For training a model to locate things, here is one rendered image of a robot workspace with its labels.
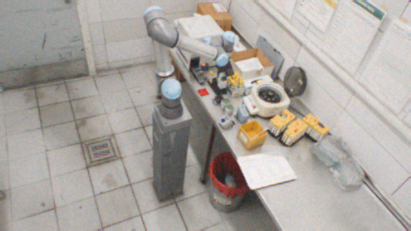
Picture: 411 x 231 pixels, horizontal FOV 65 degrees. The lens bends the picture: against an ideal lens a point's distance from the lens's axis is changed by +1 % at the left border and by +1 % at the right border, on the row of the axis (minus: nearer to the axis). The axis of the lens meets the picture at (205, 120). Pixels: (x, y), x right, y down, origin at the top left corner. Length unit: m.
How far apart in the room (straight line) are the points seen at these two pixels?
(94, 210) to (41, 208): 0.41
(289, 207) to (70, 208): 1.74
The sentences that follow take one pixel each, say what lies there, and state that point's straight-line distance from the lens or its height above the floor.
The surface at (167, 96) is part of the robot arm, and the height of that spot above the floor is 1.13.
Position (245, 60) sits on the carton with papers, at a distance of 2.65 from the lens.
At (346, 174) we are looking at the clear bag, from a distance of 2.08.
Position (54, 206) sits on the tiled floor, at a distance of 2.89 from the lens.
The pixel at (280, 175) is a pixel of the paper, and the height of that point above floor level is 0.89.
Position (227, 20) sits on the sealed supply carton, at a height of 1.04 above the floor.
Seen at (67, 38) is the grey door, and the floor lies 0.52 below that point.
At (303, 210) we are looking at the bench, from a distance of 1.92.
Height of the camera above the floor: 2.44
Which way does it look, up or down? 46 degrees down
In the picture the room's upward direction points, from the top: 9 degrees clockwise
